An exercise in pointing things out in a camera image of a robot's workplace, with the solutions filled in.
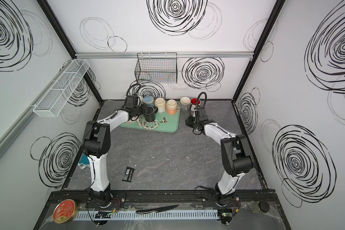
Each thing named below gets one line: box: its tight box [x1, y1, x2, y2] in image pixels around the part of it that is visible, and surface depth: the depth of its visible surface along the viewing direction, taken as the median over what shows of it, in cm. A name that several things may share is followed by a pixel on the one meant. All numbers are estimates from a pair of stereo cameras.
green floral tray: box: [119, 102, 181, 133], surface depth 107 cm
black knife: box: [135, 204, 180, 215], surface depth 72 cm
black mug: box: [144, 105, 159, 123], surface depth 107 cm
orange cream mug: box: [166, 99, 178, 115], surface depth 110 cm
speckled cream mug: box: [154, 97, 167, 114], surface depth 110 cm
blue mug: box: [143, 95, 156, 107], surface depth 108 cm
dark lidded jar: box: [250, 200, 270, 214], surface depth 66 cm
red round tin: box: [53, 198, 78, 224], surface depth 69 cm
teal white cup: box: [78, 153, 90, 170], surface depth 82 cm
